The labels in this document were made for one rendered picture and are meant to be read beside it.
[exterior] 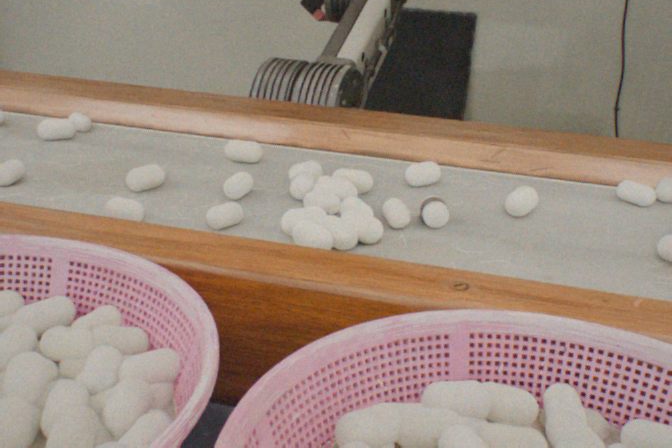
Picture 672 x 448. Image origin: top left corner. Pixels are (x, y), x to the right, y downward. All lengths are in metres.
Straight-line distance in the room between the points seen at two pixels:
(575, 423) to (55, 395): 0.24
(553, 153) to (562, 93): 1.90
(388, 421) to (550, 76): 2.35
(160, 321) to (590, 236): 0.35
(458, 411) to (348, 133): 0.45
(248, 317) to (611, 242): 0.30
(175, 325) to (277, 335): 0.07
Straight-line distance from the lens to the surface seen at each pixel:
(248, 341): 0.45
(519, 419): 0.39
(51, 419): 0.37
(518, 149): 0.77
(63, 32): 2.98
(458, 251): 0.55
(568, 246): 0.59
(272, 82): 0.97
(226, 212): 0.55
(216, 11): 2.74
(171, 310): 0.41
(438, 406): 0.38
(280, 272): 0.43
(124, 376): 0.39
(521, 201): 0.63
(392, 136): 0.77
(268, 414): 0.33
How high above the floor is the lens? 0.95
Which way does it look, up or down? 18 degrees down
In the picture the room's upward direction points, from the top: 4 degrees clockwise
